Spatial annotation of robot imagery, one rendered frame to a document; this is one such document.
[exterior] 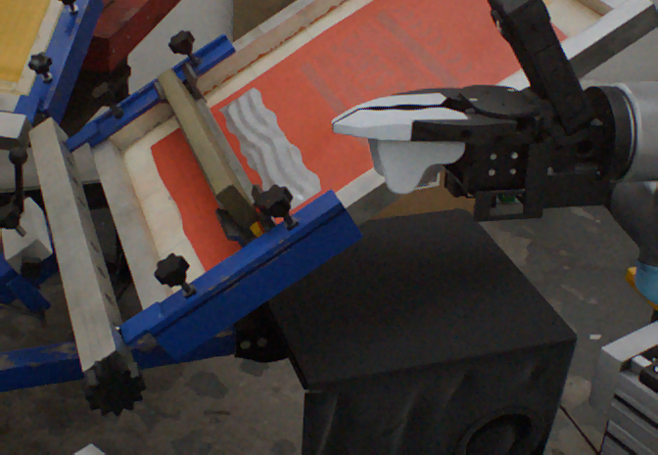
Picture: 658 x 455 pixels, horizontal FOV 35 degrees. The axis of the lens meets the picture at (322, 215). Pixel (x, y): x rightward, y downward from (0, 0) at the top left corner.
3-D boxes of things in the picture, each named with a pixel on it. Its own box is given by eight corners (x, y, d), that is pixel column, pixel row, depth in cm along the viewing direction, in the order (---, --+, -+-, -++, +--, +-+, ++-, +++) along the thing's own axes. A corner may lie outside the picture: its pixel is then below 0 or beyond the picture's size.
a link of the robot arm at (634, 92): (696, 97, 75) (640, 67, 82) (636, 99, 74) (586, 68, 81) (679, 195, 78) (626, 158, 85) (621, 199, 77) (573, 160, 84)
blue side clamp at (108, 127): (244, 63, 189) (223, 32, 184) (251, 73, 184) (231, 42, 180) (104, 156, 189) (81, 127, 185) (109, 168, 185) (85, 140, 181)
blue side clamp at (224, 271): (351, 218, 144) (328, 183, 140) (364, 237, 140) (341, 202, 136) (167, 340, 144) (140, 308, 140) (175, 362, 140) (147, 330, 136)
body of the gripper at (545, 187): (466, 224, 75) (622, 214, 78) (478, 108, 72) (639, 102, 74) (433, 185, 82) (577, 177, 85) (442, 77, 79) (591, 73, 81)
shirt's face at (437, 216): (464, 209, 211) (464, 207, 211) (577, 339, 176) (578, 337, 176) (232, 239, 197) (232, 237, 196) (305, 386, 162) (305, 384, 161)
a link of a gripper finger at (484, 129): (417, 149, 71) (539, 143, 73) (418, 127, 71) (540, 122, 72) (398, 127, 75) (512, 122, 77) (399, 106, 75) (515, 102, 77)
